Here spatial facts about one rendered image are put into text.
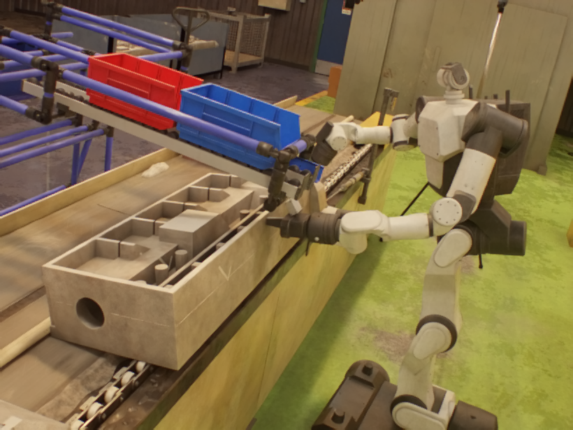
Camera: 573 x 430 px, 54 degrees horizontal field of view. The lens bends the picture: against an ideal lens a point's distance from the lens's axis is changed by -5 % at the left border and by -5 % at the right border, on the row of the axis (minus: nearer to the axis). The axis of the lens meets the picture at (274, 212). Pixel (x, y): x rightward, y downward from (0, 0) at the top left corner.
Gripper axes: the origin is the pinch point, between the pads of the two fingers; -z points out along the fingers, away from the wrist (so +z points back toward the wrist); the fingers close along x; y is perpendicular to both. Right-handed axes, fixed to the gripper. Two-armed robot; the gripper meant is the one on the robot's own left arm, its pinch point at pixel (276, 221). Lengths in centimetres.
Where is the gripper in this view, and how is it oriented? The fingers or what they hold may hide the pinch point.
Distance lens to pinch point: 171.8
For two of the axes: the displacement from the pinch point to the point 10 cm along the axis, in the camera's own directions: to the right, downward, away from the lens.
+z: 9.4, 1.2, -3.3
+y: 0.1, -9.5, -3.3
